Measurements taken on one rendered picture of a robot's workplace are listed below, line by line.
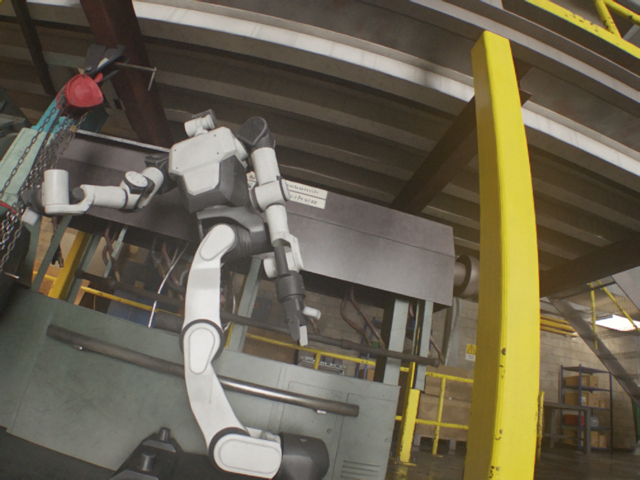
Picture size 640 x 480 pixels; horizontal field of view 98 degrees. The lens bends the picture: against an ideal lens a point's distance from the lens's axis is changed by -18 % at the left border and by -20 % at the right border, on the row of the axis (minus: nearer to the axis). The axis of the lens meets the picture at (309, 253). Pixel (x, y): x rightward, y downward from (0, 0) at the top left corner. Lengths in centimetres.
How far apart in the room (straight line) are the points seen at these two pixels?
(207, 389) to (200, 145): 83
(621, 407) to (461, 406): 644
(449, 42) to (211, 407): 177
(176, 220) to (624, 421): 1068
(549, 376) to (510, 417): 832
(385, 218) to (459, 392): 356
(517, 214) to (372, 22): 118
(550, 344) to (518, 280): 841
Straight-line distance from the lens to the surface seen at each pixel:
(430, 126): 207
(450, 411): 502
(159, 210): 176
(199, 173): 125
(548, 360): 906
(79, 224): 231
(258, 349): 419
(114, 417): 159
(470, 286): 201
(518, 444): 75
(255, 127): 131
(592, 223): 309
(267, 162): 124
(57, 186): 108
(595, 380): 929
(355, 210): 180
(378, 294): 204
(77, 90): 159
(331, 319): 653
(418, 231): 188
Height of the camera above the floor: 54
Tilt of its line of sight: 21 degrees up
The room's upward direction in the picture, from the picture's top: 13 degrees clockwise
